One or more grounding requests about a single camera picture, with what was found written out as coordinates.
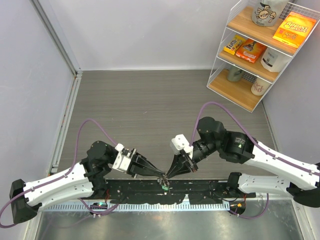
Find white slotted cable duct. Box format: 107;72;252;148
45;200;230;212

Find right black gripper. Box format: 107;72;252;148
166;138;221;178

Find cream cup red writing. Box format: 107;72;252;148
251;77;271;96

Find silver keys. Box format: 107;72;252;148
157;175;170;194

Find orange snack packet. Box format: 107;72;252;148
235;38;267;64

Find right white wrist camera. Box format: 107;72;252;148
169;134;194;157

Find grey pig print bag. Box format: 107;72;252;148
251;0;289;27

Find orange yellow snack box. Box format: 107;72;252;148
272;11;317;49

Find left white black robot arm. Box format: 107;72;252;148
9;141;165;224

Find purple cable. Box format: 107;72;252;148
0;118;121;229
189;101;320;220

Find aluminium frame rail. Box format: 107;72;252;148
29;0;83;77

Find grey green cup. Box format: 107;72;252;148
227;66;244;82

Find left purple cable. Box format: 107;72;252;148
0;118;121;229

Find white wire wooden shelf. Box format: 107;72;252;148
207;0;320;112

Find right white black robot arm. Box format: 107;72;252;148
166;117;320;208

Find yellow candy packet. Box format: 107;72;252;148
223;34;246;55

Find white labelled pouch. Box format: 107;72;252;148
260;47;291;73

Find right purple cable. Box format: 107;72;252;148
189;101;320;220

